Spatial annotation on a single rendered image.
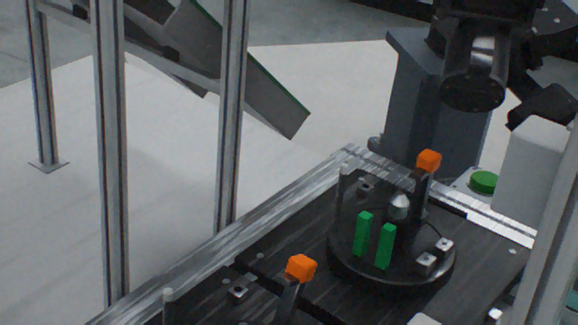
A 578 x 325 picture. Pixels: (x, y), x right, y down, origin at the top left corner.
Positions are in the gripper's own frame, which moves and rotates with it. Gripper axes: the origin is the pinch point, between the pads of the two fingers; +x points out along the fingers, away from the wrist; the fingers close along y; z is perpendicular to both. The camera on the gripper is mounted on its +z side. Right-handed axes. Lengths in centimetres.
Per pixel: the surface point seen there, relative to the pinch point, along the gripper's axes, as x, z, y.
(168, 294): -20.8, -36.8, -12.4
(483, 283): 7.0, -13.2, -13.2
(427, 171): -1.0, -11.6, -2.9
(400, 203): -2.2, -16.1, -5.2
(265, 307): -5.0, -33.0, -8.6
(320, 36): 190, 16, 217
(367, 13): 213, 45, 235
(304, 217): 2.3, -25.5, 3.0
